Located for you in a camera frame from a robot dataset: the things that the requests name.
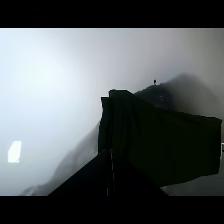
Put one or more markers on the olive green polo shirt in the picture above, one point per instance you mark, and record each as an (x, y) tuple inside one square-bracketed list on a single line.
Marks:
[(160, 140)]

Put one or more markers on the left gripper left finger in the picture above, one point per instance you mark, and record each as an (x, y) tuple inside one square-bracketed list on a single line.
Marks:
[(90, 181)]

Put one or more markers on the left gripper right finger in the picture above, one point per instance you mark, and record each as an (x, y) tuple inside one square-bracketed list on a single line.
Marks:
[(130, 181)]

